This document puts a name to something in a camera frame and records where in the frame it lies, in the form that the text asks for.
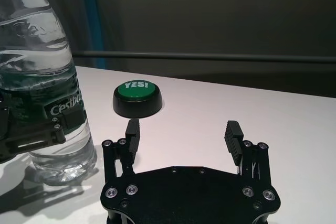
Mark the grey metal handrail bar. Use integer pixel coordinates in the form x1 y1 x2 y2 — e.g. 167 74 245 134
72 51 336 63

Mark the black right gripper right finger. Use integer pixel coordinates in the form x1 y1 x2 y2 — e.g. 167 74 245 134
224 120 271 183

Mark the green YES button black base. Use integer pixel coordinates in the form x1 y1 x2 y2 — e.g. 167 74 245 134
112 80 163 119

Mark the clear water bottle green label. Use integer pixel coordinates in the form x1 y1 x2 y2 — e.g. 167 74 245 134
0 0 98 187

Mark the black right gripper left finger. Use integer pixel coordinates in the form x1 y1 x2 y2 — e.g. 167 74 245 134
101 119 141 186

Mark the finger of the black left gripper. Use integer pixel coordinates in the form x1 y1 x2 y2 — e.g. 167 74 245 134
0 109 84 163

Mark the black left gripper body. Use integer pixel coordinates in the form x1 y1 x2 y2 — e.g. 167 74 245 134
0 90 13 141

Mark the blue window frame strip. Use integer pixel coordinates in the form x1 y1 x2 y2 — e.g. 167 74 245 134
80 0 107 70

